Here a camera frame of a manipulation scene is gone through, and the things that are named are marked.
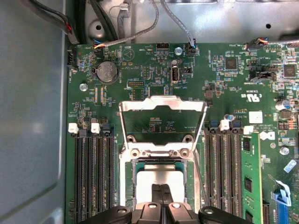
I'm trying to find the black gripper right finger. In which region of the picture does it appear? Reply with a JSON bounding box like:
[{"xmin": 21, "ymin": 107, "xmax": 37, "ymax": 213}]
[{"xmin": 161, "ymin": 184, "xmax": 246, "ymax": 224}]

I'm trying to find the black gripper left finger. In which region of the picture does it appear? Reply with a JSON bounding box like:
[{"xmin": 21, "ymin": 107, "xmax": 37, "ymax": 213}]
[{"xmin": 80, "ymin": 184, "xmax": 164, "ymax": 224}]

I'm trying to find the silver green CPU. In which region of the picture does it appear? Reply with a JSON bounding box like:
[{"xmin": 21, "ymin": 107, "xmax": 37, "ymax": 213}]
[{"xmin": 132, "ymin": 161, "xmax": 187, "ymax": 207}]

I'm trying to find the thin metal locking lever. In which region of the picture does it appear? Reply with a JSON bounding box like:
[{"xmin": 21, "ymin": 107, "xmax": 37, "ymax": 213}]
[{"xmin": 192, "ymin": 147, "xmax": 207, "ymax": 206}]

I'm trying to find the silver socket cover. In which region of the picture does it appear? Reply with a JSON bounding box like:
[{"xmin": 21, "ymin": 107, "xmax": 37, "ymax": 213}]
[{"xmin": 118, "ymin": 95, "xmax": 208, "ymax": 152}]

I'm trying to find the CPU socket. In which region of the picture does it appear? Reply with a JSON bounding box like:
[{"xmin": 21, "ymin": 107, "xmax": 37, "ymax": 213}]
[{"xmin": 118, "ymin": 143, "xmax": 202, "ymax": 210}]

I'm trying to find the black RAM slot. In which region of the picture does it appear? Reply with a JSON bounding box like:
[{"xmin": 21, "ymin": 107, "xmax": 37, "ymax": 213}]
[
  {"xmin": 102, "ymin": 123, "xmax": 116, "ymax": 210},
  {"xmin": 203, "ymin": 120, "xmax": 217, "ymax": 208},
  {"xmin": 67, "ymin": 123, "xmax": 86, "ymax": 222},
  {"xmin": 228, "ymin": 120, "xmax": 243, "ymax": 220},
  {"xmin": 90, "ymin": 122, "xmax": 106, "ymax": 213},
  {"xmin": 78, "ymin": 129, "xmax": 96, "ymax": 219},
  {"xmin": 216, "ymin": 119, "xmax": 231, "ymax": 212}
]

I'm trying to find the blue expansion slot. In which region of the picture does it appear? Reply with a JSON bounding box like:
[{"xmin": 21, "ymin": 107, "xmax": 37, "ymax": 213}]
[{"xmin": 271, "ymin": 179, "xmax": 293, "ymax": 224}]

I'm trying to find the green RAM stick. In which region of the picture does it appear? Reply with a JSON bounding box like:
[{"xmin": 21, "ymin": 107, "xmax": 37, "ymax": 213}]
[{"xmin": 241, "ymin": 126, "xmax": 264, "ymax": 224}]

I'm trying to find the green motherboard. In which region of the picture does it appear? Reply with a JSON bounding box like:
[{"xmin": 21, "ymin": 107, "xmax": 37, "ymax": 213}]
[{"xmin": 65, "ymin": 43, "xmax": 299, "ymax": 224}]

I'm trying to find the silver internal USB port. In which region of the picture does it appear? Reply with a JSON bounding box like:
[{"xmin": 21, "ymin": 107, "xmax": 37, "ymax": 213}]
[{"xmin": 170, "ymin": 65, "xmax": 181, "ymax": 85}]

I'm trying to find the round coin cell battery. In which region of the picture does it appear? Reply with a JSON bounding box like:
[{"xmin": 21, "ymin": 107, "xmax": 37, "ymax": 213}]
[{"xmin": 93, "ymin": 61, "xmax": 119, "ymax": 84}]

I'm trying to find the silver blue capacitor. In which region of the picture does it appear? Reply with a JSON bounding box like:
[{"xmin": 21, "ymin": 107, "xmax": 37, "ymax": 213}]
[{"xmin": 275, "ymin": 98, "xmax": 291, "ymax": 112}]

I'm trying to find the grey braided wire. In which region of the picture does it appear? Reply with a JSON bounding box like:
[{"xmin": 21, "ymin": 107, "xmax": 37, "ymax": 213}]
[
  {"xmin": 93, "ymin": 0, "xmax": 160, "ymax": 49},
  {"xmin": 160, "ymin": 0, "xmax": 198, "ymax": 53},
  {"xmin": 244, "ymin": 36, "xmax": 299, "ymax": 49}
]

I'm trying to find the grey cable clip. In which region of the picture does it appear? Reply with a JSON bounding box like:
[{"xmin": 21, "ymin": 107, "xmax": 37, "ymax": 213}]
[{"xmin": 116, "ymin": 0, "xmax": 131, "ymax": 35}]

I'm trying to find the thick black cable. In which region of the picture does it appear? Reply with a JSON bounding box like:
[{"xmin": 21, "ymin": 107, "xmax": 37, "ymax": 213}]
[{"xmin": 89, "ymin": 0, "xmax": 118, "ymax": 42}]

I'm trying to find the black wire bundle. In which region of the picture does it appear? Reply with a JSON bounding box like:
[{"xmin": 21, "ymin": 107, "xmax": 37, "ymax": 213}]
[{"xmin": 29, "ymin": 0, "xmax": 80, "ymax": 45}]

